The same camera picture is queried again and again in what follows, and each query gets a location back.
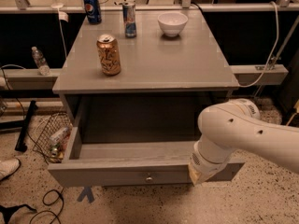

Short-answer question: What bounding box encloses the grey drawer cabinet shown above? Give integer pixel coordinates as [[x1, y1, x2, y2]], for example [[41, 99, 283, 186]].
[[53, 10, 239, 133]]

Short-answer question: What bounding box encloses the white bowl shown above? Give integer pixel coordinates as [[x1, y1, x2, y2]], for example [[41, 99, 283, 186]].
[[158, 12, 189, 37]]

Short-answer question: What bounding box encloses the black stand leg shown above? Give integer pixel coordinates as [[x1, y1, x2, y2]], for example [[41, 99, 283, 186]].
[[15, 100, 37, 152]]

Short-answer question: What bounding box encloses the slim Red Bull can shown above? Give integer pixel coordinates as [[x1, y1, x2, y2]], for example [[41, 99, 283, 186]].
[[122, 2, 136, 38]]

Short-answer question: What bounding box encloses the white shoe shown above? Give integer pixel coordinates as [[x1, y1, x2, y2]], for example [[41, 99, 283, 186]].
[[0, 158, 21, 181]]

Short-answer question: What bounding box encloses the clear plastic water bottle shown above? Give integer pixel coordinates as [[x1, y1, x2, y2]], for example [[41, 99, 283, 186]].
[[32, 47, 50, 76]]

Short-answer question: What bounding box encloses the orange soda can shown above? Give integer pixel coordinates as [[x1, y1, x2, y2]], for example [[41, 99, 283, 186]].
[[96, 34, 121, 76]]

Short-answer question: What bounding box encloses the blue tape cross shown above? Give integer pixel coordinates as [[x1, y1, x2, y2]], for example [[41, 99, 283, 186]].
[[77, 187, 94, 203]]

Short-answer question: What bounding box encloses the wire basket with trash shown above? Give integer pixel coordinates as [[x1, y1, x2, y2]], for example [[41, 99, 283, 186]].
[[34, 112, 72, 163]]

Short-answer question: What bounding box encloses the blue Pepsi can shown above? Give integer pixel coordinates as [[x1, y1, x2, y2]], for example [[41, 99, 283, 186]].
[[83, 0, 102, 24]]

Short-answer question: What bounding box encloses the white cable with tag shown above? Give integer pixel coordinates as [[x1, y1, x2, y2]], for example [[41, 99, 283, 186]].
[[50, 0, 69, 59]]

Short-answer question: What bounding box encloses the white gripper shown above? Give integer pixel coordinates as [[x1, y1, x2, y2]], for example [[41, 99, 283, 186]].
[[188, 140, 232, 185]]

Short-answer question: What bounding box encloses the grey top drawer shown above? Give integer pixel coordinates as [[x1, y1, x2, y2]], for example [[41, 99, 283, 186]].
[[47, 115, 246, 189]]

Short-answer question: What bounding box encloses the black floor cable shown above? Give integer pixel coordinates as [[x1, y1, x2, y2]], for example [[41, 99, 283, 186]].
[[28, 189, 65, 224]]

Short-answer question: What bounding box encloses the white cable right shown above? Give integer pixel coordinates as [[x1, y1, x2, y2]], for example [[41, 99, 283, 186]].
[[238, 1, 280, 89]]

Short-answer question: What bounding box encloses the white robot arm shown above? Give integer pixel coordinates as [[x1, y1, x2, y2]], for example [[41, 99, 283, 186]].
[[188, 99, 299, 185]]

